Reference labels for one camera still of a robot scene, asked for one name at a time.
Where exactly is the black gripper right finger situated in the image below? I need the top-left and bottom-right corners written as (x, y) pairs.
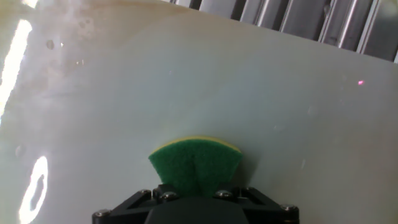
top-left (214, 183), bottom-right (300, 224)

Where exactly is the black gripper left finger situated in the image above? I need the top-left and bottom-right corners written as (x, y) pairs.
top-left (91, 184), bottom-right (180, 224)

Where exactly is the green and yellow sponge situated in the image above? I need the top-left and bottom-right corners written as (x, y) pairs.
top-left (147, 135), bottom-right (244, 197)

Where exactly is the marble pattern tile slab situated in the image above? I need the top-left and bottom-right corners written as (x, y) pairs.
top-left (0, 0), bottom-right (398, 224)

